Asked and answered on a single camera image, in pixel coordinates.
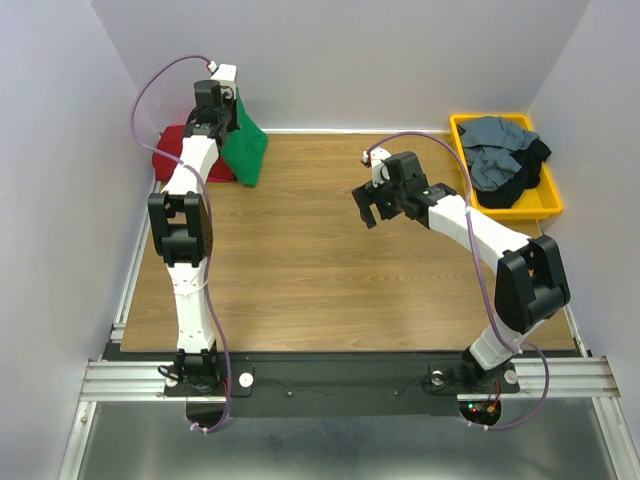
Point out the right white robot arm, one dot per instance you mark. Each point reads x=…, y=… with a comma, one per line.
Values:
x=530, y=279

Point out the aluminium frame rail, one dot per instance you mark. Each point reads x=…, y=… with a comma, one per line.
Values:
x=106, y=381

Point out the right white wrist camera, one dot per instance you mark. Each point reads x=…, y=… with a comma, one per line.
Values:
x=375, y=161

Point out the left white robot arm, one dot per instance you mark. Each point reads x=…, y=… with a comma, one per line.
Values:
x=183, y=237

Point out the grey blue t shirt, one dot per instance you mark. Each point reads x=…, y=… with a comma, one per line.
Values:
x=489, y=144

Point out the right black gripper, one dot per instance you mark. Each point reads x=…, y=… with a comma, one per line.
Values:
x=364, y=195

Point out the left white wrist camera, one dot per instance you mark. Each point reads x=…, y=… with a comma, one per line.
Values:
x=225, y=75

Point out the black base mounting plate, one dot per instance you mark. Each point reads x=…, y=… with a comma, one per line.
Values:
x=314, y=384

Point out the green t shirt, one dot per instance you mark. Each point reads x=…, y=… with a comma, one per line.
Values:
x=243, y=153

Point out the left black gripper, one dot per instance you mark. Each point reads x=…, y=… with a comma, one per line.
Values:
x=227, y=99

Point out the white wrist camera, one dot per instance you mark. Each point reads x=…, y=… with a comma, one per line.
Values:
x=375, y=161
x=225, y=75

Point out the black t shirt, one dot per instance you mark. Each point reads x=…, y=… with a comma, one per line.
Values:
x=530, y=161

